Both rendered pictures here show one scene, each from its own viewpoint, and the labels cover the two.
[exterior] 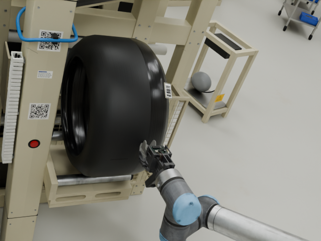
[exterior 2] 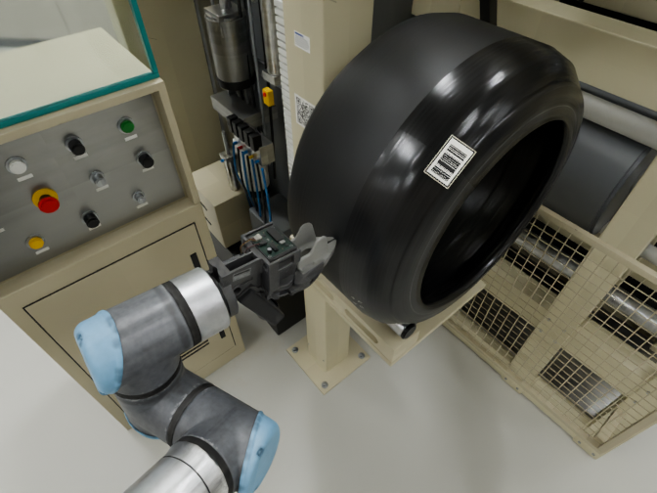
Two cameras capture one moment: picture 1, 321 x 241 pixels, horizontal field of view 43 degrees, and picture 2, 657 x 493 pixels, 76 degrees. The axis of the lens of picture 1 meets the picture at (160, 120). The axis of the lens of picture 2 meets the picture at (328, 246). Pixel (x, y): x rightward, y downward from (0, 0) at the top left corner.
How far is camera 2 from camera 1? 1.28 m
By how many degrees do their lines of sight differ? 62
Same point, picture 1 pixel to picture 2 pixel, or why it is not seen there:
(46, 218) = (430, 345)
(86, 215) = (473, 390)
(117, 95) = (329, 107)
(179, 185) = (144, 301)
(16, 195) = not seen: hidden behind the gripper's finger
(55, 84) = (316, 69)
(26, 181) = not seen: hidden behind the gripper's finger
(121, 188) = (378, 334)
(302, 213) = not seen: outside the picture
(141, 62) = (442, 67)
